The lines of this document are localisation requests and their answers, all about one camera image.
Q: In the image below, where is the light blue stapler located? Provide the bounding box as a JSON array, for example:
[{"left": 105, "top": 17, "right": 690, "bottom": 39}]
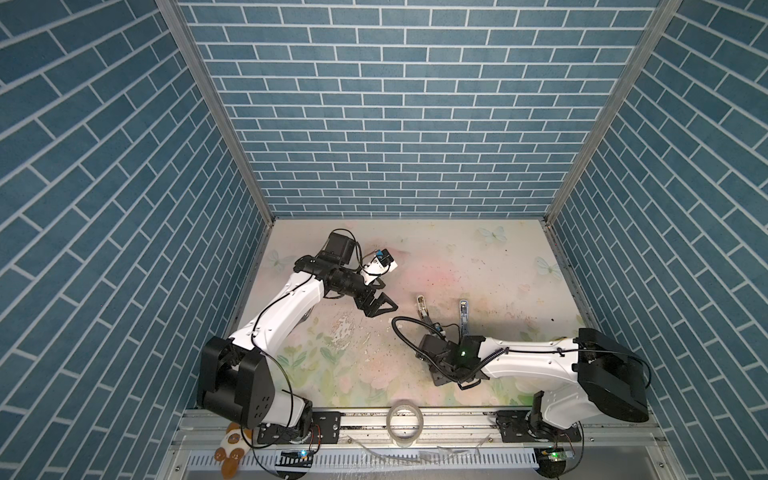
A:
[{"left": 459, "top": 299, "right": 469, "bottom": 337}]

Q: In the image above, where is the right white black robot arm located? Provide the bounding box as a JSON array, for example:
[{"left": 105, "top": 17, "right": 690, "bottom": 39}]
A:
[{"left": 415, "top": 328, "right": 649, "bottom": 430}]

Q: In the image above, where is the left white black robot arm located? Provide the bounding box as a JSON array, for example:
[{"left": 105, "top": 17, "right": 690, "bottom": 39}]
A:
[{"left": 197, "top": 229, "right": 397, "bottom": 438}]

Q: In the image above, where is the clear tape roll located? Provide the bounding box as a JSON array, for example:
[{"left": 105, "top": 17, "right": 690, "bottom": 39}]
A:
[{"left": 385, "top": 400, "right": 425, "bottom": 448}]

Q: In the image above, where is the brown white plush toy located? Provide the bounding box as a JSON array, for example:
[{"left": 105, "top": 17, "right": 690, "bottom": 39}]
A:
[{"left": 214, "top": 422, "right": 252, "bottom": 479}]

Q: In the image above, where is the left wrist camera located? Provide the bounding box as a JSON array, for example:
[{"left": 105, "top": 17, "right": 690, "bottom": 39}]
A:
[{"left": 361, "top": 249, "right": 397, "bottom": 278}]

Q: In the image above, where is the aluminium front rail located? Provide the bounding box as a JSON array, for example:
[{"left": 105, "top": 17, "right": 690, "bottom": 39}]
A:
[{"left": 171, "top": 407, "right": 667, "bottom": 451}]

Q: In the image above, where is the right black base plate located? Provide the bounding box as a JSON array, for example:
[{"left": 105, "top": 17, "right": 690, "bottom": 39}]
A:
[{"left": 495, "top": 409, "right": 582, "bottom": 443}]

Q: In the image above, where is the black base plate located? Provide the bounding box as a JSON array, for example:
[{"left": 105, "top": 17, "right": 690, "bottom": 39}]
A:
[
  {"left": 257, "top": 410, "right": 343, "bottom": 445},
  {"left": 495, "top": 409, "right": 582, "bottom": 443}
]

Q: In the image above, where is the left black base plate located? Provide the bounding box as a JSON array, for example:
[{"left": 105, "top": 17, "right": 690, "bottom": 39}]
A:
[{"left": 257, "top": 410, "right": 343, "bottom": 445}]

